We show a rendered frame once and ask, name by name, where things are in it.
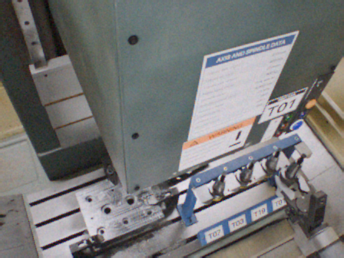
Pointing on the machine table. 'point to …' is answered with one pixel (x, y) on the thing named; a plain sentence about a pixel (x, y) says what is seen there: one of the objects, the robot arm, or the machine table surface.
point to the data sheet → (238, 83)
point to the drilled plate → (99, 192)
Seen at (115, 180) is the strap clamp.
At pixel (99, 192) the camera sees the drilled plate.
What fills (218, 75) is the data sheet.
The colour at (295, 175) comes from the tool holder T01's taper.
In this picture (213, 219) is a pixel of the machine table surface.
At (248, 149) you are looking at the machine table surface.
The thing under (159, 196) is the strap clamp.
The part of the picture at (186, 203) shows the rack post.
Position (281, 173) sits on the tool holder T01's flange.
